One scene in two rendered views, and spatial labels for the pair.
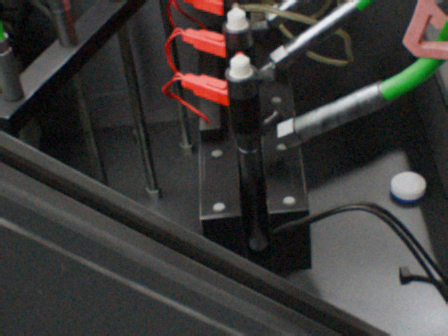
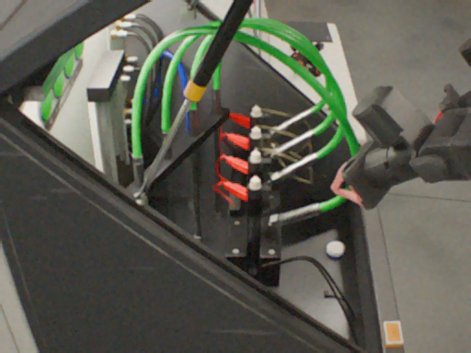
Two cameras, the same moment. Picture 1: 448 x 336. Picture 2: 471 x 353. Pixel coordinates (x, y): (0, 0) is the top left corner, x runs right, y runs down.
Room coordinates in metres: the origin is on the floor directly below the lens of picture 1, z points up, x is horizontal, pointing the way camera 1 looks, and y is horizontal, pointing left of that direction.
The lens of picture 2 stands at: (-0.26, 0.03, 1.78)
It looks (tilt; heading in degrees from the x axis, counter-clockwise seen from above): 36 degrees down; 359
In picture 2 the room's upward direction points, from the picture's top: straight up
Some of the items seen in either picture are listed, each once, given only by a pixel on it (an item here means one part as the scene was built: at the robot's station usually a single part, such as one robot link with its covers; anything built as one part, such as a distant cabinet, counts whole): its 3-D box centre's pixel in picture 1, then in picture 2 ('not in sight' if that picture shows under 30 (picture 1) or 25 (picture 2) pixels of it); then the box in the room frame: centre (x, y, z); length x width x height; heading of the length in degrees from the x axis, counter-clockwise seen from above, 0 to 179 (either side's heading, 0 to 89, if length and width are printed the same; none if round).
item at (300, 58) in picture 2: not in sight; (309, 53); (1.36, -0.22, 1.01); 0.23 x 0.11 x 0.06; 177
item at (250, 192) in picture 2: (262, 164); (259, 232); (0.63, -0.04, 1.00); 0.05 x 0.03 x 0.21; 87
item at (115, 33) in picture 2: not in sight; (125, 68); (0.89, 0.22, 1.20); 0.13 x 0.03 x 0.31; 177
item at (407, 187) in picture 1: (408, 186); (335, 249); (0.75, -0.22, 0.84); 0.04 x 0.04 x 0.01
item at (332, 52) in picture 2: not in sight; (309, 73); (1.32, -0.22, 0.97); 0.70 x 0.22 x 0.03; 177
